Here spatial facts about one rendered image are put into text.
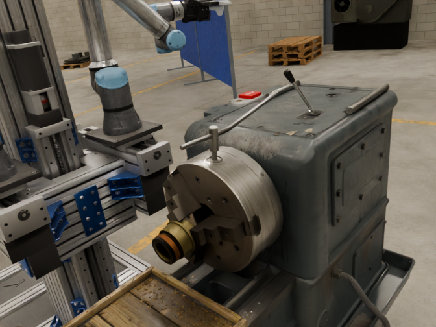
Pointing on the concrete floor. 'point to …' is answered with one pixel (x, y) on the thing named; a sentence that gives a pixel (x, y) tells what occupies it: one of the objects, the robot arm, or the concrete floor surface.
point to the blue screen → (209, 48)
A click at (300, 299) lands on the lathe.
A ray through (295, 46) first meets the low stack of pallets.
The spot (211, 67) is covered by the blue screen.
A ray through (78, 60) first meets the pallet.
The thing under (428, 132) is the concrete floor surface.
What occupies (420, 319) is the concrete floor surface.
